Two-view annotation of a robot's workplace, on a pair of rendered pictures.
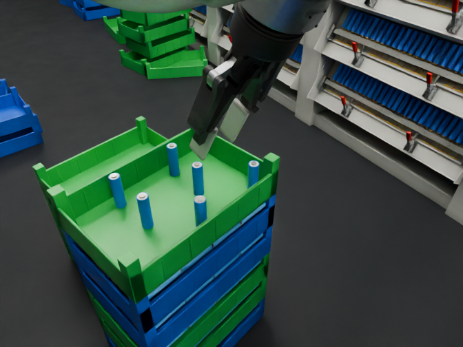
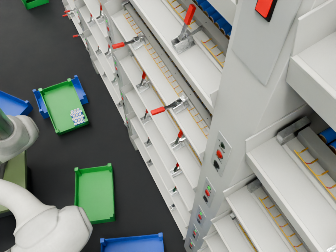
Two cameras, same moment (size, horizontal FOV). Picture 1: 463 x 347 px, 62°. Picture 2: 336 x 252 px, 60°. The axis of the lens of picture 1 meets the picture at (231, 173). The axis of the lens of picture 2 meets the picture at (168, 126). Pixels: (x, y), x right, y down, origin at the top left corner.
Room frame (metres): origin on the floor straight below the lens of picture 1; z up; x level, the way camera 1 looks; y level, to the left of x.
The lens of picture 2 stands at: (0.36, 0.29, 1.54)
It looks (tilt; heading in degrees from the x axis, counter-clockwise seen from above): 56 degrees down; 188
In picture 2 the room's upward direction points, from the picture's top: straight up
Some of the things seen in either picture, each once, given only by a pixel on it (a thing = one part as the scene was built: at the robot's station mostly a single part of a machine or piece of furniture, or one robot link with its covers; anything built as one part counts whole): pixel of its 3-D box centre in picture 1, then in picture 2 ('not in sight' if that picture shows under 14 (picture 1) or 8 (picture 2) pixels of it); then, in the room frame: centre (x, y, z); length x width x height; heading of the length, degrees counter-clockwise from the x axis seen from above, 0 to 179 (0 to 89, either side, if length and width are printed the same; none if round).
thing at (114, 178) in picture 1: (117, 190); not in sight; (0.46, 0.19, 0.44); 0.02 x 0.02 x 0.06
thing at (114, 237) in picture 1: (171, 191); not in sight; (0.46, 0.10, 0.44); 0.30 x 0.20 x 0.08; 137
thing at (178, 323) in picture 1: (180, 255); not in sight; (0.46, 0.10, 0.28); 0.30 x 0.20 x 0.08; 137
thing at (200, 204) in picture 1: (200, 214); not in sight; (0.41, 0.05, 0.44); 0.02 x 0.02 x 0.06
